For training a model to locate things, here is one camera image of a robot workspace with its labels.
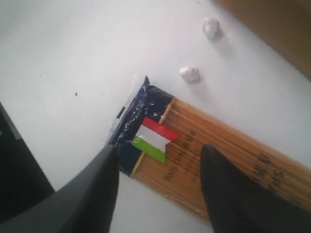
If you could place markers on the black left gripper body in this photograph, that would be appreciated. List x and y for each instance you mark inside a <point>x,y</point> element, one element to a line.
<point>23,184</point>

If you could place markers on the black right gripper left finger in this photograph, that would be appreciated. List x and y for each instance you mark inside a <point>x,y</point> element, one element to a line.
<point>85,205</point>

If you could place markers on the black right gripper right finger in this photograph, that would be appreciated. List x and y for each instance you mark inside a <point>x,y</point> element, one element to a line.
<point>237,204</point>

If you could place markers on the spaghetti package dark blue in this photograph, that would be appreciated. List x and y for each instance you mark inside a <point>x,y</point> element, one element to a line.
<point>159,138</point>

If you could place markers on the brown paper shopping bag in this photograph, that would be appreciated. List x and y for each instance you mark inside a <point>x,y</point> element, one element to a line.
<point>285,25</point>

